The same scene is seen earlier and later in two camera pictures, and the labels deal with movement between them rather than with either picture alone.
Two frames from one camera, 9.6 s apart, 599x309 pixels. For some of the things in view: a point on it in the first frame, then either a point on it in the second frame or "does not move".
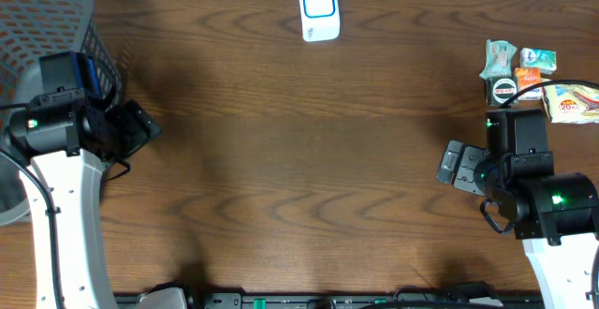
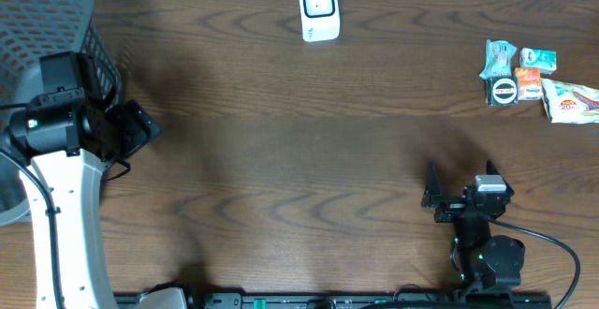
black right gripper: [462, 174] -> [451, 205]
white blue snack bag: [572, 103] does not move
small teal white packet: [546, 60] does not move
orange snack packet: [528, 77] does not move
